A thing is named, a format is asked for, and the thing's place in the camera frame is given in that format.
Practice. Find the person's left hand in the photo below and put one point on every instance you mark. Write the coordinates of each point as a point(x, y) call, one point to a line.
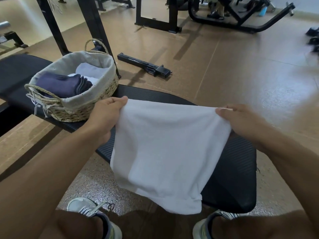
point(103, 116)

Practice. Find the person's right hand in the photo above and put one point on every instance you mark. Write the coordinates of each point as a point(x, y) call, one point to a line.
point(243, 120)

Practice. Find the person's right thumb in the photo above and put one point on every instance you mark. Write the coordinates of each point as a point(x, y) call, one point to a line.
point(225, 113)

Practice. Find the person's left thumb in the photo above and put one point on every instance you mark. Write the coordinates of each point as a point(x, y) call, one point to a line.
point(117, 104)

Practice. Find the white towel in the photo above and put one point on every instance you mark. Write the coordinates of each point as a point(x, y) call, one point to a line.
point(91, 70)
point(167, 154)

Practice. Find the person's right forearm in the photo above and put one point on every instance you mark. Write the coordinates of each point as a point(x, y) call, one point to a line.
point(290, 166)

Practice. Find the person's left forearm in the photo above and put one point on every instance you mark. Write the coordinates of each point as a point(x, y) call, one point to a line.
point(42, 176)

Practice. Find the woven straw basket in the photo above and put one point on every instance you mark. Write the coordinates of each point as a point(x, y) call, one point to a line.
point(82, 108)

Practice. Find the beige fabric basket liner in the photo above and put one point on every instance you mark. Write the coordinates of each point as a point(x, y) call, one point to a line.
point(99, 72)

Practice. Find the folded white towel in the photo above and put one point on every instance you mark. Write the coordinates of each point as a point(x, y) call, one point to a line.
point(91, 70)

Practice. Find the black metal bar attachment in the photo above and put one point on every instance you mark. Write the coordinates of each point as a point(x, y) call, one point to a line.
point(144, 65)

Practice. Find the black padded gym bench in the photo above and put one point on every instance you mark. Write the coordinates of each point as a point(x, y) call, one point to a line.
point(231, 169)

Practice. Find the folded navy towel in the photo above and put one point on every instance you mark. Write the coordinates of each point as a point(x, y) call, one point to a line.
point(62, 85)

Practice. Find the black curved machine base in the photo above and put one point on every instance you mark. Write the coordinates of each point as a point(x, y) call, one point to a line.
point(239, 18)

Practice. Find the blue water bottle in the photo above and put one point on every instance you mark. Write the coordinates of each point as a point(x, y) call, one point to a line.
point(263, 10)

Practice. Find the person's right shoe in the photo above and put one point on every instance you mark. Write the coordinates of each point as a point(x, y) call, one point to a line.
point(211, 224)

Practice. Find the person's shoe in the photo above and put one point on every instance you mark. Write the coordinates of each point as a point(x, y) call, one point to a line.
point(211, 224)
point(97, 216)

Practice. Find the person's left shoe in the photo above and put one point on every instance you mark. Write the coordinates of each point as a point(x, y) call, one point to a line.
point(97, 216)

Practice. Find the black dumbbells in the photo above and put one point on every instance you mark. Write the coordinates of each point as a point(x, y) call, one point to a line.
point(313, 38)

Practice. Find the person's right leg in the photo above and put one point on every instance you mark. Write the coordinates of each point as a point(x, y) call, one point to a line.
point(264, 225)

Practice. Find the person's leg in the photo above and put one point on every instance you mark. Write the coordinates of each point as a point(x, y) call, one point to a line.
point(264, 225)
point(72, 225)

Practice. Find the grey padded bench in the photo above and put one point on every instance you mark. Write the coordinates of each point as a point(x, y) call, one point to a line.
point(10, 34)

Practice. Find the person's left leg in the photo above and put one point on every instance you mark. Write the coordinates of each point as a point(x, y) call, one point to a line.
point(72, 225)

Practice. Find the black gym rack frame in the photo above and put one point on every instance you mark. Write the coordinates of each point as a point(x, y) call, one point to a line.
point(74, 24)

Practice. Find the black gym machine frame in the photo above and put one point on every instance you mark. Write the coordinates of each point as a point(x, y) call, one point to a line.
point(159, 14)

